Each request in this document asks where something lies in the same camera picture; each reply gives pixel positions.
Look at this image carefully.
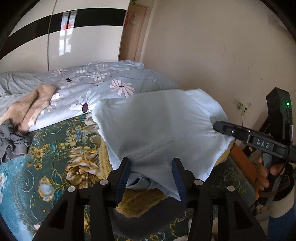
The grey crumpled garment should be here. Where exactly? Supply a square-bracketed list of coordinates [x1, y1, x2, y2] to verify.
[1, 120, 31, 163]

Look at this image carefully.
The white black striped wardrobe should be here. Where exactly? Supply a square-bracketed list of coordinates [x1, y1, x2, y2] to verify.
[1, 1, 129, 72]

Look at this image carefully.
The yellow knitted garment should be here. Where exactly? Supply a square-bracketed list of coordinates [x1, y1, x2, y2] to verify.
[99, 138, 234, 218]

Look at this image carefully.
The teal floral blanket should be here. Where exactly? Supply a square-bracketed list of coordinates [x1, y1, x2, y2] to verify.
[0, 112, 258, 241]

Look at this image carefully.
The wooden door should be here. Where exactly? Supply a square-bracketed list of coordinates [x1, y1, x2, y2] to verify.
[119, 4, 149, 61]

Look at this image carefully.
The wall socket with plug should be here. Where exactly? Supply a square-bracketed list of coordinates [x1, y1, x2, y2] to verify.
[233, 99, 251, 126]

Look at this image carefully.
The beige fleece cloth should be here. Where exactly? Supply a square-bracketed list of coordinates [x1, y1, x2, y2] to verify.
[1, 83, 56, 133]

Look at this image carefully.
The person's right hand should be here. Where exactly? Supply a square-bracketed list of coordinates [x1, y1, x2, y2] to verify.
[255, 156, 285, 191]

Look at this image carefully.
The grey sweatpants leg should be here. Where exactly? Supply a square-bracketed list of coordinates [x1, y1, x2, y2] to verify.
[109, 197, 186, 240]

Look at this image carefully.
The light blue floral duvet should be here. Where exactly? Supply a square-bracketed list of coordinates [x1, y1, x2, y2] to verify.
[1, 60, 177, 131]

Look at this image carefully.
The white printed t-shirt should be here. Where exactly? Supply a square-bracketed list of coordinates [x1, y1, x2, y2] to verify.
[92, 89, 235, 199]

